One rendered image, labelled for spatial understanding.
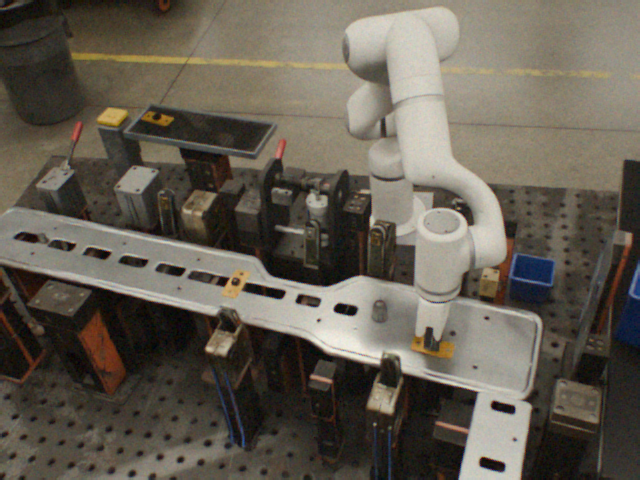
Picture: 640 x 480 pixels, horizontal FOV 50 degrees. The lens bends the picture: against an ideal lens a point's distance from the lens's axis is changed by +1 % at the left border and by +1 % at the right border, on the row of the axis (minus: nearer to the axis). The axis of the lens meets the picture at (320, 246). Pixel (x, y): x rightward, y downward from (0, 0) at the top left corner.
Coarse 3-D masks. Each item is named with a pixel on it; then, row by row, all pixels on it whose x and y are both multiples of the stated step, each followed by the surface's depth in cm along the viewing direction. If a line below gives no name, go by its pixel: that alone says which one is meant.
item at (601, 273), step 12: (612, 228) 112; (612, 240) 110; (600, 264) 120; (600, 276) 116; (600, 288) 112; (588, 300) 127; (588, 312) 124; (588, 324) 116; (576, 336) 135; (576, 348) 132; (576, 360) 123
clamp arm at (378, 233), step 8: (376, 224) 150; (376, 232) 150; (384, 232) 149; (376, 240) 150; (384, 240) 150; (376, 248) 152; (384, 248) 152; (368, 256) 154; (376, 256) 153; (384, 256) 154; (368, 264) 155; (376, 264) 154; (384, 264) 155; (368, 272) 156; (376, 272) 156
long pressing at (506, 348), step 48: (0, 240) 171; (96, 240) 169; (144, 240) 167; (144, 288) 156; (192, 288) 155; (288, 288) 153; (336, 288) 151; (384, 288) 151; (336, 336) 142; (384, 336) 141; (480, 336) 139; (528, 336) 139; (480, 384) 131; (528, 384) 131
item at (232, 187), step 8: (224, 184) 165; (232, 184) 165; (240, 184) 165; (224, 192) 164; (232, 192) 163; (240, 192) 164; (224, 200) 166; (232, 200) 165; (232, 208) 167; (232, 216) 169; (232, 224) 171; (232, 232) 174; (232, 240) 176; (240, 248) 177
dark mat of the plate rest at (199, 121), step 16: (144, 112) 179; (160, 112) 179; (176, 112) 179; (144, 128) 174; (160, 128) 174; (176, 128) 173; (192, 128) 173; (208, 128) 172; (224, 128) 172; (240, 128) 171; (256, 128) 171; (208, 144) 167; (224, 144) 167; (240, 144) 166; (256, 144) 166
